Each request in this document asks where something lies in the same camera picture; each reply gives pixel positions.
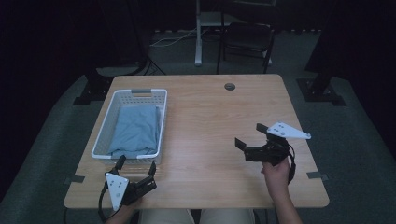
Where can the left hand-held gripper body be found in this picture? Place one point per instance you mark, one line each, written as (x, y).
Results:
(118, 186)

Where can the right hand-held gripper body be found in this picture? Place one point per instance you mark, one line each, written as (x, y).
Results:
(267, 152)

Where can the white perforated plastic basket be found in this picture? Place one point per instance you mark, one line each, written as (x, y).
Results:
(104, 133)

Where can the light blue cloth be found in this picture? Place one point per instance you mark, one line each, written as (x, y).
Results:
(135, 130)

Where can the person's right leg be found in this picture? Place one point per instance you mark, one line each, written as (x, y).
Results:
(227, 216)

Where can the black chair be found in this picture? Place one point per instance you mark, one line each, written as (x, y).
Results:
(247, 39)

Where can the person's left hand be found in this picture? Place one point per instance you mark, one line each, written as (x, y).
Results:
(134, 203)

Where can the wooden desk with white legs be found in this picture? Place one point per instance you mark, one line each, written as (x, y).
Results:
(198, 46)

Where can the grey tape strip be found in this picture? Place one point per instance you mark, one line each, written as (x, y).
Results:
(317, 175)
(74, 179)

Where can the black stand base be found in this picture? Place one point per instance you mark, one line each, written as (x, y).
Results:
(93, 88)
(320, 90)

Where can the person's left leg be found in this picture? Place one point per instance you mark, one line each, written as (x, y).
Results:
(165, 216)

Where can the person's leg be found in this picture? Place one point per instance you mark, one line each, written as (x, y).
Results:
(165, 216)
(227, 216)

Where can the person's right hand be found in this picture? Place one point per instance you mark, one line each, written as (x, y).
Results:
(277, 175)

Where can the black tripod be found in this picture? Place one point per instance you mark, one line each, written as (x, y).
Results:
(144, 62)

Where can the grey round table grommet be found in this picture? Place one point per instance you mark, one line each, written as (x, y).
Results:
(229, 86)

